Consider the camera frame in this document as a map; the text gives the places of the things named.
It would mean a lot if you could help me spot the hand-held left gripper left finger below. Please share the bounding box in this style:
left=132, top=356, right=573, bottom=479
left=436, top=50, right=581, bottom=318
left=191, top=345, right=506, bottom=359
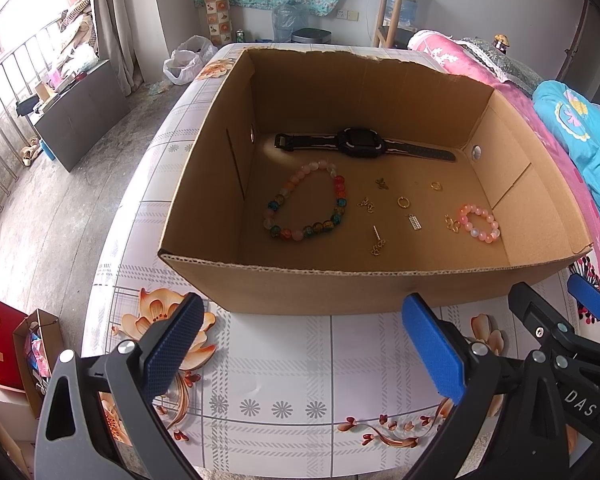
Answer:
left=34, top=291, right=205, bottom=480

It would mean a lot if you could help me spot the brown cardboard box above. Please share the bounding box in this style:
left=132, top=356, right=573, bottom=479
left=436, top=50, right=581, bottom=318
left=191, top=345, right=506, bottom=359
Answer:
left=157, top=45, right=595, bottom=317

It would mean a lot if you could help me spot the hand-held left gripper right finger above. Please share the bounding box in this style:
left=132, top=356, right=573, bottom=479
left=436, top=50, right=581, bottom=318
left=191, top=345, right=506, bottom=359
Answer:
left=401, top=292, right=571, bottom=480

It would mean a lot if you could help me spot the teal blanket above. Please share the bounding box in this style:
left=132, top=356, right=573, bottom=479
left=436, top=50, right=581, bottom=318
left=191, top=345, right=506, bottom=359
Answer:
left=532, top=80, right=600, bottom=246

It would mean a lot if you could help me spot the white plastic bag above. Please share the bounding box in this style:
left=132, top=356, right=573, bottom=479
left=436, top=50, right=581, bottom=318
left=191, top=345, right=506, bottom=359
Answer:
left=163, top=35, right=219, bottom=86

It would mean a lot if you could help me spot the grey trash bin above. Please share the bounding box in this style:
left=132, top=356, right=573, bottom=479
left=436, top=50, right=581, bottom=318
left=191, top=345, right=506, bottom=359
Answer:
left=291, top=27, right=332, bottom=46

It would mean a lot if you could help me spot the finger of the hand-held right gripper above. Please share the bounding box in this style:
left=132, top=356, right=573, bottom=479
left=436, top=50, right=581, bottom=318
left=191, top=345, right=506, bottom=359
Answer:
left=566, top=273, right=600, bottom=348
left=509, top=282, right=576, bottom=356

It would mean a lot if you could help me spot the grey cabinet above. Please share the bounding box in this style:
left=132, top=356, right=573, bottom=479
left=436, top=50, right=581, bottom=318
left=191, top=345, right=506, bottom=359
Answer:
left=32, top=59, right=131, bottom=172

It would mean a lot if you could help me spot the multicolour bead bracelet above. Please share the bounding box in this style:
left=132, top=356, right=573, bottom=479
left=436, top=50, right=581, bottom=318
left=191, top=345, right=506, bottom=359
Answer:
left=264, top=160, right=348, bottom=242

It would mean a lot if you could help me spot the grey lace cloth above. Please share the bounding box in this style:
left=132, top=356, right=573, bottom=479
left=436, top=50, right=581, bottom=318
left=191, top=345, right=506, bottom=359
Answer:
left=455, top=36, right=546, bottom=96

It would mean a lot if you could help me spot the floral tablecloth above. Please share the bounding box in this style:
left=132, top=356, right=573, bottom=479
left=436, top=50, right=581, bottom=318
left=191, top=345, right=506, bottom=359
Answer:
left=80, top=42, right=600, bottom=480

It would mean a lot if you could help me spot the grey curtain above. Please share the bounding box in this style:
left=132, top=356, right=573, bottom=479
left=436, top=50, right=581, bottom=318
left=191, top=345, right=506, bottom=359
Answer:
left=92, top=0, right=146, bottom=96

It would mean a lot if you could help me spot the red gift bag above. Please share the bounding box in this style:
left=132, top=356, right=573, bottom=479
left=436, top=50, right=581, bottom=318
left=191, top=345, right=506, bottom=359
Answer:
left=0, top=297, right=31, bottom=392

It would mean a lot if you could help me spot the brown paper bag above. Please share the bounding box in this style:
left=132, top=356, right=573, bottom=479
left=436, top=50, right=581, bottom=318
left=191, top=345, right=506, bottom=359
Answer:
left=12, top=308, right=63, bottom=418

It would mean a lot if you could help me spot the wooden chair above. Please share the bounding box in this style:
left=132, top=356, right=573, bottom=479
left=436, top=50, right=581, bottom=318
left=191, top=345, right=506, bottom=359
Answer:
left=371, top=0, right=416, bottom=50

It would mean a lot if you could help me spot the orange patterned roll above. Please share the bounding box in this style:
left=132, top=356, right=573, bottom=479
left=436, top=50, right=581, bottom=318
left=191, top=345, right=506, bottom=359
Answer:
left=200, top=0, right=231, bottom=43

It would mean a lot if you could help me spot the black wrist watch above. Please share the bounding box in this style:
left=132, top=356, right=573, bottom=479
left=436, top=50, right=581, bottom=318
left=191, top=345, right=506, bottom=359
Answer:
left=274, top=127, right=457, bottom=163

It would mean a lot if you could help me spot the blue water jug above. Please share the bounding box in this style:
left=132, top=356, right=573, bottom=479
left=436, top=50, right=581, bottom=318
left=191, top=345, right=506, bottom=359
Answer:
left=387, top=0, right=423, bottom=28

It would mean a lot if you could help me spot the clear water jug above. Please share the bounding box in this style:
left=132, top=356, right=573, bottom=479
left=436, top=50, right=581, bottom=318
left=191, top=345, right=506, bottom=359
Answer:
left=272, top=0, right=308, bottom=43

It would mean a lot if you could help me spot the pink bead bracelet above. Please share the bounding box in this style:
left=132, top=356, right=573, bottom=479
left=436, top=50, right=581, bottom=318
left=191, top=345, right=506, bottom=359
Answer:
left=458, top=203, right=502, bottom=244

